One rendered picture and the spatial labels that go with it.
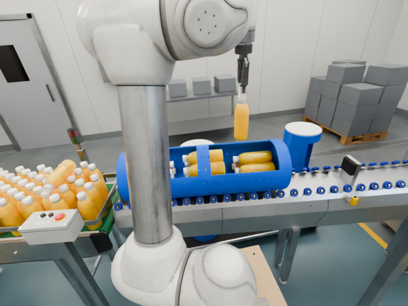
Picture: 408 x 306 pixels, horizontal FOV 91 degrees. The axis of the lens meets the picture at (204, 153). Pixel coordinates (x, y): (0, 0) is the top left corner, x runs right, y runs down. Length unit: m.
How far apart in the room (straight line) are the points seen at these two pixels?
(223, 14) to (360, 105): 3.75
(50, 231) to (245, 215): 0.93
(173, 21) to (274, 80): 4.49
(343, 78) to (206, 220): 3.50
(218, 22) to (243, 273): 0.49
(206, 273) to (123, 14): 0.53
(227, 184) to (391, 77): 3.55
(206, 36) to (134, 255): 0.49
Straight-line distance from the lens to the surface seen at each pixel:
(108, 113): 4.51
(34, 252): 1.49
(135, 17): 0.41
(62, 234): 1.10
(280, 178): 1.09
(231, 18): 0.35
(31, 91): 4.81
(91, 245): 1.31
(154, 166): 0.45
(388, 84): 4.23
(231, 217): 1.20
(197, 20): 0.34
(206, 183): 1.02
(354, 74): 4.29
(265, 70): 4.69
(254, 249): 0.90
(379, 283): 1.75
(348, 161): 1.42
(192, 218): 1.19
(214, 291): 0.53
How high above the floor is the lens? 1.74
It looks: 30 degrees down
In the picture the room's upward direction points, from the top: 4 degrees counter-clockwise
